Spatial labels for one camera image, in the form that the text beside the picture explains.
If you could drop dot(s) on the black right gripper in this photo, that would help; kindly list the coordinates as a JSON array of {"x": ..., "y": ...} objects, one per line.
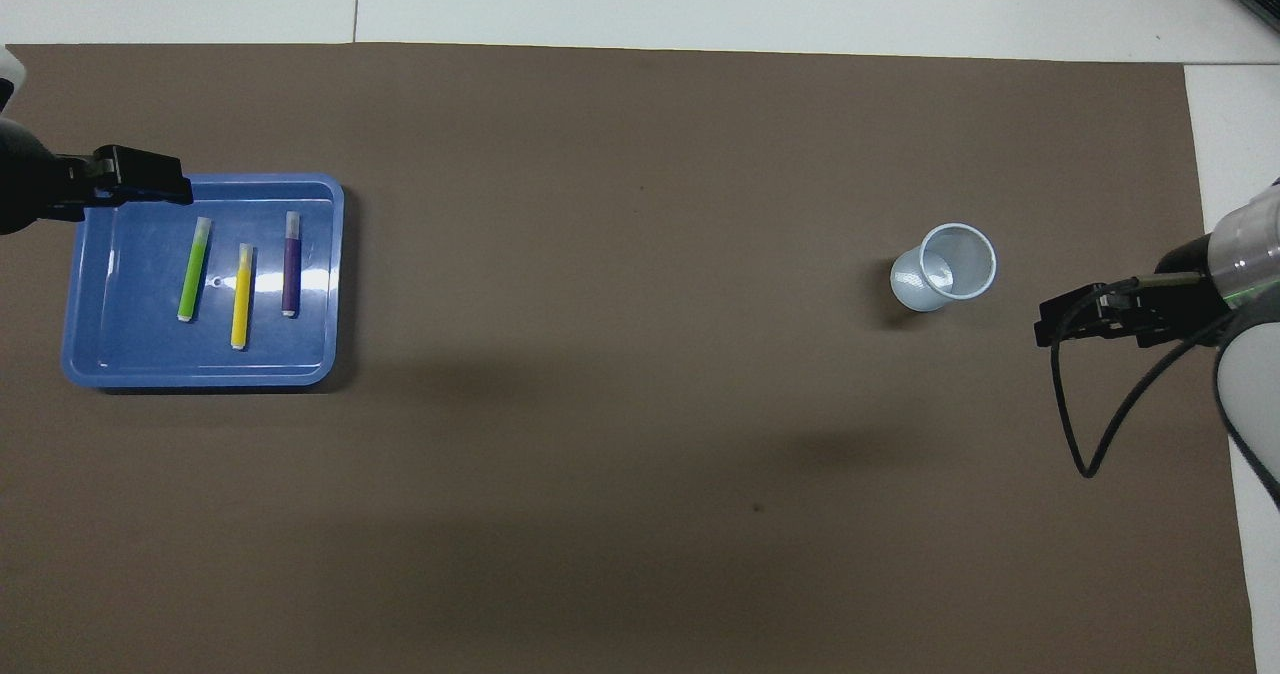
[{"x": 1190, "y": 299}]

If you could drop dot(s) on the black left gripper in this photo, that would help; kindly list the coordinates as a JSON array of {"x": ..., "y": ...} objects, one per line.
[{"x": 25, "y": 179}]

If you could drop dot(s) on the yellow pen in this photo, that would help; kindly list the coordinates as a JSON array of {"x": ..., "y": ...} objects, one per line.
[{"x": 242, "y": 299}]

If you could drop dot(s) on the clear plastic cup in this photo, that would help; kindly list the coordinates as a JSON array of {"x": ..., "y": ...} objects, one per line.
[{"x": 915, "y": 289}]

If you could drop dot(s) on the blue plastic tray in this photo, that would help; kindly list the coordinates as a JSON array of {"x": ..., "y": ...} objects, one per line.
[{"x": 140, "y": 354}]

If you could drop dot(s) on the purple pen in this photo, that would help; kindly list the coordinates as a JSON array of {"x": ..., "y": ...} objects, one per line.
[{"x": 291, "y": 266}]

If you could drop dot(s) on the green pen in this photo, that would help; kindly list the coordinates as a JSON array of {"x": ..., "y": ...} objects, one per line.
[{"x": 194, "y": 270}]

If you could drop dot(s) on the brown table mat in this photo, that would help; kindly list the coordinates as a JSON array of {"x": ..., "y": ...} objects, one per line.
[{"x": 620, "y": 404}]

